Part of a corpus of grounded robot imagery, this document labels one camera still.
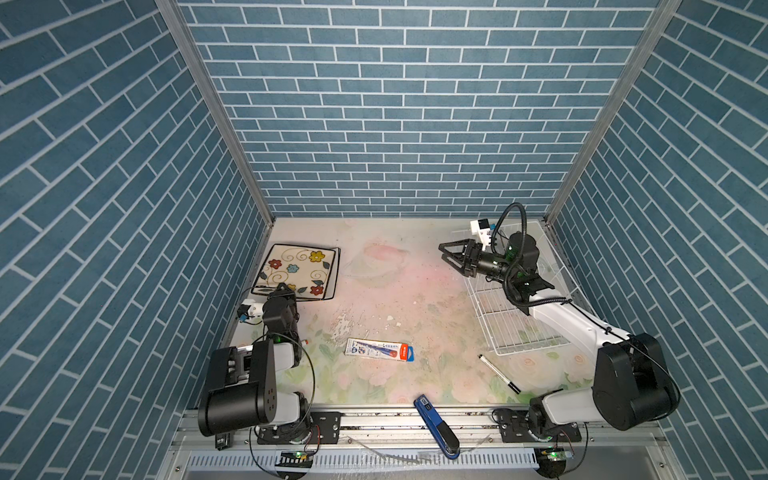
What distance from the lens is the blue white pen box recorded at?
2.83 ft

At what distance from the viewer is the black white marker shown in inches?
32.1

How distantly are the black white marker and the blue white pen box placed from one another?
21 centimetres
